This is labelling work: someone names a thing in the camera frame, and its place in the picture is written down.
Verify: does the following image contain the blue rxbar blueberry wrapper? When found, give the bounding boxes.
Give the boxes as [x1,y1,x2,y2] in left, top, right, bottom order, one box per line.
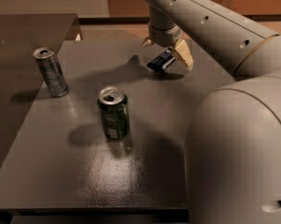
[147,48,176,74]

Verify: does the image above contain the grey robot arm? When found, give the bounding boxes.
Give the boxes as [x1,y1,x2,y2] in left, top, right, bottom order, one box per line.
[145,0,281,224]

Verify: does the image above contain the green soda can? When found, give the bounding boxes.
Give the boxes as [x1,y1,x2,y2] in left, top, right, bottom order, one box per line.
[97,87,130,139]

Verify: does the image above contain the slim silver blue can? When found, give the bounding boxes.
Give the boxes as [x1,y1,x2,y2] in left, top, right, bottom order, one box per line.
[33,47,69,97]

